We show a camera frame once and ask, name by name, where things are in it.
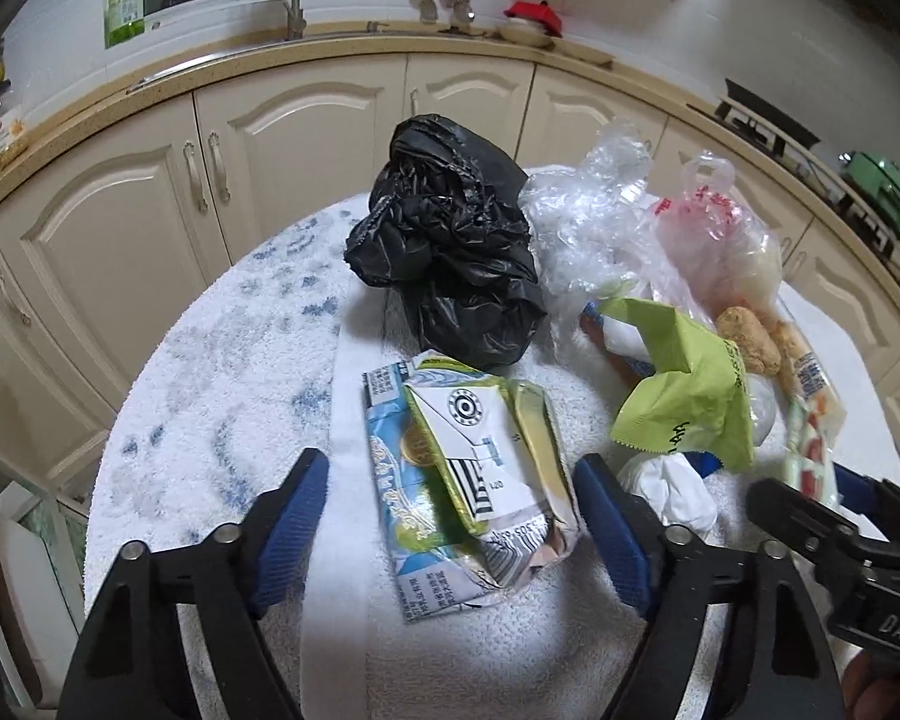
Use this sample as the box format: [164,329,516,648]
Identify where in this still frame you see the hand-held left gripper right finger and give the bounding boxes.
[572,453,848,720]

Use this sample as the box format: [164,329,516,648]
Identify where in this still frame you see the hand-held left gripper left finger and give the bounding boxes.
[58,448,331,720]

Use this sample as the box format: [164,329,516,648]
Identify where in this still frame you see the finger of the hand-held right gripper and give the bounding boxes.
[746,477,871,578]
[831,463,900,545]

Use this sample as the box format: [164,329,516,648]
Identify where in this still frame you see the blue green carton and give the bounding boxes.
[361,356,582,623]

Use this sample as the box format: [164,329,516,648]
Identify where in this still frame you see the brown fuzzy lump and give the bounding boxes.
[715,306,783,377]

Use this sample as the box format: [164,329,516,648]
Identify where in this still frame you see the crumpled white tissue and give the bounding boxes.
[616,454,719,541]

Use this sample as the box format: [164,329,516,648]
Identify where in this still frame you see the striped plastic packet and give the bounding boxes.
[776,322,845,503]

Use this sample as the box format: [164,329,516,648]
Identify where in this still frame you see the green paper wrapper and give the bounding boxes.
[598,297,757,473]

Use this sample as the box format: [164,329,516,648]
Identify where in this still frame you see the blue patterned white cloth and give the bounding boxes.
[82,187,391,616]

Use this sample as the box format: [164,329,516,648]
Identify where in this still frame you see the clear bag with red print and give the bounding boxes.
[649,151,788,331]

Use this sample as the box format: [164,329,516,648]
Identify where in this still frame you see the black gas stove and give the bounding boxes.
[795,150,900,245]

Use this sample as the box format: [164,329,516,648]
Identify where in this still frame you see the green electric pot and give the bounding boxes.
[840,150,900,241]

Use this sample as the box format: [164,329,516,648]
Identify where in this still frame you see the crumpled clear plastic wrap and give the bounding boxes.
[517,120,665,316]

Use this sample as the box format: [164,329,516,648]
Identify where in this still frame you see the black plastic bag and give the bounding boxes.
[345,114,548,370]

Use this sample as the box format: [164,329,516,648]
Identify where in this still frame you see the cream lower kitchen cabinets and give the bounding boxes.
[0,52,900,511]

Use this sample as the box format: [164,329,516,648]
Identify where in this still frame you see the black grill tray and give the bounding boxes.
[712,79,822,158]

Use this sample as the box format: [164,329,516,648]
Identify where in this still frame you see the beige bowl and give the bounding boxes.
[495,19,552,46]

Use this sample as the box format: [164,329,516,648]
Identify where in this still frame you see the red pot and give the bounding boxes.
[504,0,565,37]

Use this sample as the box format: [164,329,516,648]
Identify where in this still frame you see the green bottle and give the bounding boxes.
[105,0,147,50]

